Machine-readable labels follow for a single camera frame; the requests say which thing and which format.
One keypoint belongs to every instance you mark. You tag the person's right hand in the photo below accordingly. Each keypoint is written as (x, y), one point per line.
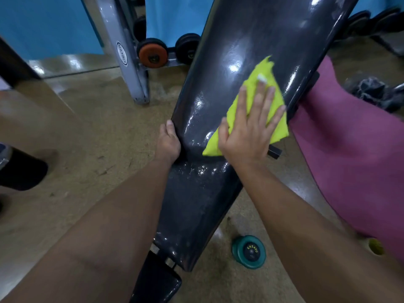
(249, 141)

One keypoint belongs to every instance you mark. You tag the person's left hand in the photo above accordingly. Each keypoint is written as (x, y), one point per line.
(167, 145)

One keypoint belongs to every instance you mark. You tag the yellow cleaning cloth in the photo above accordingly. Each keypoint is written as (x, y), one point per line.
(265, 67)

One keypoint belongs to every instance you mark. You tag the black padded gym bench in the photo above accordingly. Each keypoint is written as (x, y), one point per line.
(252, 34)

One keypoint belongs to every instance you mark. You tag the person's left forearm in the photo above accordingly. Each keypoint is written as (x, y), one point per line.
(94, 239)

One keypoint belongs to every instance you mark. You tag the person's right forearm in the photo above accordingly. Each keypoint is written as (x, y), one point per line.
(325, 249)

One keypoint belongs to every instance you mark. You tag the black dumbbell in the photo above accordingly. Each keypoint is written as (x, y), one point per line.
(139, 28)
(187, 48)

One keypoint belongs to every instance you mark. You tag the pink exercise mat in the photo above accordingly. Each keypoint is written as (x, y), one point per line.
(347, 154)

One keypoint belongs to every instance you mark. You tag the teal dumbbell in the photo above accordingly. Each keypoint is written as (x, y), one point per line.
(251, 252)

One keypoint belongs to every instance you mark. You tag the blue cloth sheet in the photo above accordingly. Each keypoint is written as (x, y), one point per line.
(176, 18)
(378, 3)
(44, 25)

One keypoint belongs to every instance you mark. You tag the grey metal dumbbell rack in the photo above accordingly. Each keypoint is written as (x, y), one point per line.
(116, 28)

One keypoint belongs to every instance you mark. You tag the crumpled black plastic bag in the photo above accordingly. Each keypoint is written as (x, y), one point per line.
(375, 93)

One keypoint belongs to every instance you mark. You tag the black round trash bin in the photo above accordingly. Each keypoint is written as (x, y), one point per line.
(22, 170)

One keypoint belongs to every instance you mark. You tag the white bottle with yellow cap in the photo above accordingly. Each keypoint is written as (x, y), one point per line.
(375, 247)

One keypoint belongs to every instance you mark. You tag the row of dark dumbbells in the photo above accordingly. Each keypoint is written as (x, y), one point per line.
(369, 23)

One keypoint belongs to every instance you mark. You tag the dark brown door frame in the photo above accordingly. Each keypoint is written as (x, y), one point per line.
(15, 69)

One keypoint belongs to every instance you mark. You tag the black metal equipment frame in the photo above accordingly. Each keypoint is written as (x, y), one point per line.
(391, 42)

